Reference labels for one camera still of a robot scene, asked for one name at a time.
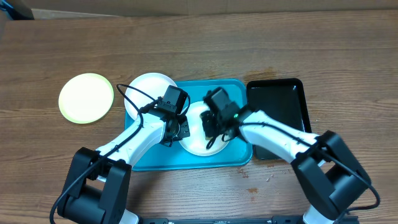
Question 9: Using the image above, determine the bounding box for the white plate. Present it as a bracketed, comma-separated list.
[125, 73, 177, 109]
[180, 101, 228, 156]

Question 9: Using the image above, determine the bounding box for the dark object top left corner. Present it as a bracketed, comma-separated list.
[1, 0, 34, 21]

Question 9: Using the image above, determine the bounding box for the black rectangular water tray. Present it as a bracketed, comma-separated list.
[239, 78, 315, 163]

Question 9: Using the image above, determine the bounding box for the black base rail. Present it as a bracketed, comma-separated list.
[139, 215, 303, 224]

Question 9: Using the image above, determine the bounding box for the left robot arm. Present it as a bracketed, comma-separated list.
[49, 85, 190, 223]

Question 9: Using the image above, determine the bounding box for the teal plastic serving tray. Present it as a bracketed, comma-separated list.
[132, 79, 252, 172]

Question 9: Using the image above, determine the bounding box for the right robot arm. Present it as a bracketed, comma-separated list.
[203, 87, 371, 223]

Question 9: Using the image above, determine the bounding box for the green rimmed plate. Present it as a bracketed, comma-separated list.
[58, 73, 114, 124]

